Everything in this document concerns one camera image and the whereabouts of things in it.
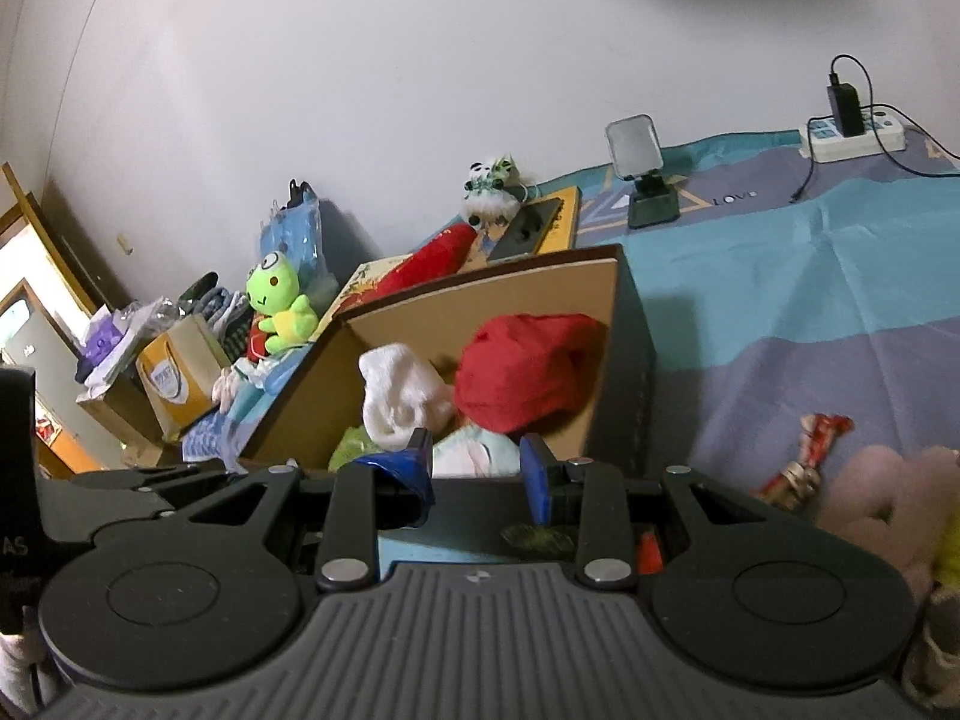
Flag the blue plastic bag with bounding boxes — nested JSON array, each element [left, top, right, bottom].
[[259, 179, 327, 289]]

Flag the white towel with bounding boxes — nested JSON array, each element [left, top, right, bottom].
[[358, 343, 454, 450]]

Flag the left hand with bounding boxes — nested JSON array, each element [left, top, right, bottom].
[[2, 608, 62, 718]]

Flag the doll with green hat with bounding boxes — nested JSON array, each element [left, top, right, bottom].
[[327, 314, 607, 478]]

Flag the cartoon monkey book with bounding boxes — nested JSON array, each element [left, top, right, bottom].
[[309, 255, 409, 343]]

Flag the phone stand with mirror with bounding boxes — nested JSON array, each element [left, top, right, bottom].
[[605, 114, 680, 229]]

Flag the yellow tissue box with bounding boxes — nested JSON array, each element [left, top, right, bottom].
[[135, 316, 229, 442]]

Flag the brown cardboard box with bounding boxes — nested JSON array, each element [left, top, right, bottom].
[[239, 245, 656, 475]]

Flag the red plush pillow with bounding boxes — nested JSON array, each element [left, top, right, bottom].
[[374, 223, 477, 298]]

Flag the black charger with cable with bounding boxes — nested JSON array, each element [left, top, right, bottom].
[[789, 52, 958, 203]]

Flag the blue patterned tablecloth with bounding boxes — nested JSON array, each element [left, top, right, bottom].
[[179, 125, 960, 564]]

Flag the yellow cloth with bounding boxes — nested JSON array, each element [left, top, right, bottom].
[[932, 517, 960, 590]]

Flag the black smartphone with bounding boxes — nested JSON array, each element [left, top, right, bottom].
[[488, 197, 563, 263]]

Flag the pink plush toy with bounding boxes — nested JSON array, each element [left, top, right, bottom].
[[815, 445, 958, 606]]

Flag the green frog plush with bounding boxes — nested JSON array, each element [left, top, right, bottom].
[[245, 250, 319, 356]]

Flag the blue glasses case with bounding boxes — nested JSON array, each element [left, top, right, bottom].
[[260, 355, 302, 395]]

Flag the small panda plush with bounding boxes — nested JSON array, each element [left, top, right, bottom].
[[460, 154, 521, 229]]

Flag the yellow book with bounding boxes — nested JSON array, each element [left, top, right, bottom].
[[463, 184, 586, 269]]

